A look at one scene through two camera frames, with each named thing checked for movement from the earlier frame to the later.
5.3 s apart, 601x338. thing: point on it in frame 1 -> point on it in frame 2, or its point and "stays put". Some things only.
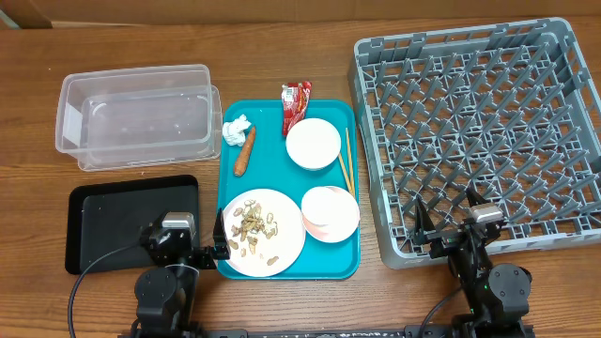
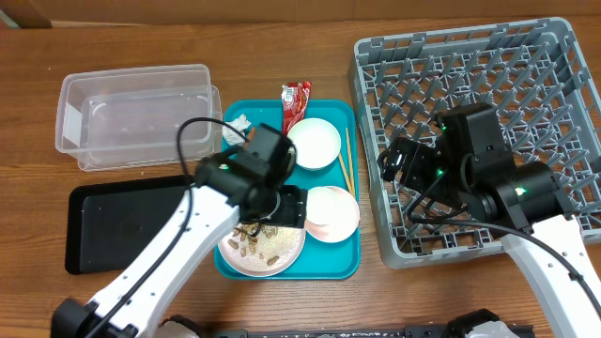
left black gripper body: x=202 y=259 -> x=281 y=207
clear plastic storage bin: x=139 y=117 stays put
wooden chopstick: x=351 y=166 stays put
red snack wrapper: x=295 y=98 stays put
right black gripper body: x=444 y=241 -> x=423 y=170
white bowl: x=313 y=144 stays put
